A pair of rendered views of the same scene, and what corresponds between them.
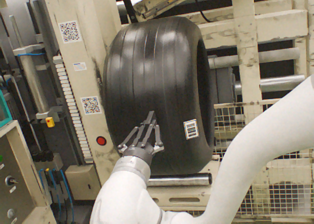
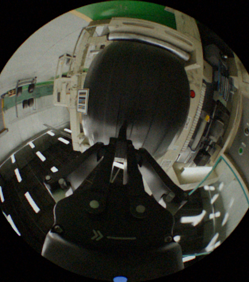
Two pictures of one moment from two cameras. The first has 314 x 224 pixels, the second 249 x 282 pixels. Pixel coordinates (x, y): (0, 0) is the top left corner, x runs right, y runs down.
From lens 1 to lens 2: 0.91 m
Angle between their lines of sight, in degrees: 53
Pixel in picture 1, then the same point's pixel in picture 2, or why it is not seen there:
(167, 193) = (154, 32)
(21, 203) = not seen: outside the picture
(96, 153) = (198, 87)
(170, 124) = (101, 117)
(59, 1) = not seen: hidden behind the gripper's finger
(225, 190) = not seen: outside the picture
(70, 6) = not seen: hidden behind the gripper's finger
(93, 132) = (193, 103)
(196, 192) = (124, 27)
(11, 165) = (240, 134)
